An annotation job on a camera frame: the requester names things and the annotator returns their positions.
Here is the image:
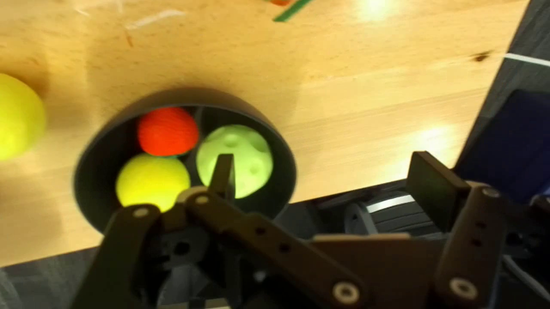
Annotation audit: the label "red toy radish green leaves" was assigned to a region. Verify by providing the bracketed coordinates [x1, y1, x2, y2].
[267, 0, 315, 23]

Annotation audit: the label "red toy strawberry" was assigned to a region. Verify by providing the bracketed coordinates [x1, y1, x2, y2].
[136, 104, 201, 157]

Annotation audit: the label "light green dimpled ball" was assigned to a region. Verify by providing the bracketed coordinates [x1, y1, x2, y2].
[194, 123, 275, 200]

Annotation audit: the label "black bowl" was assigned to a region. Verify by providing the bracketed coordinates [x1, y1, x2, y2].
[72, 85, 299, 236]

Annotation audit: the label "yellow toy ball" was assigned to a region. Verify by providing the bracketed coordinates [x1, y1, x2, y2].
[0, 71, 48, 162]
[114, 152, 193, 214]

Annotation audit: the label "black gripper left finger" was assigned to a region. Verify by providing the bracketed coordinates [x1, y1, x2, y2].
[67, 152, 375, 309]

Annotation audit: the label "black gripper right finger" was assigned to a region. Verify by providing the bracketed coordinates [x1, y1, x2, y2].
[406, 149, 550, 309]

